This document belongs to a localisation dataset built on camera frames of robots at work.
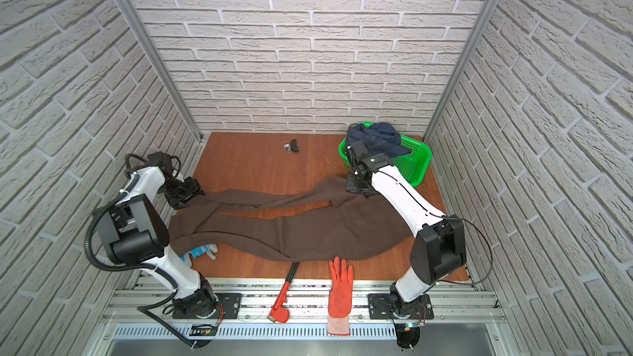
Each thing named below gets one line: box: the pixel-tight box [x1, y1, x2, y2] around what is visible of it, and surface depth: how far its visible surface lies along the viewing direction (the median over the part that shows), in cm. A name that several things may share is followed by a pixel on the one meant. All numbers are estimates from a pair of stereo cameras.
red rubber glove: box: [327, 256, 354, 337], surface depth 77 cm
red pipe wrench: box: [267, 262, 301, 324], surface depth 75 cm
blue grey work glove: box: [179, 243, 218, 268], surface depth 85 cm
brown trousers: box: [168, 177, 413, 263], surface depth 90 cm
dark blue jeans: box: [345, 121, 413, 157], surface depth 105 cm
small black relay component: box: [283, 138, 300, 153], surface depth 116 cm
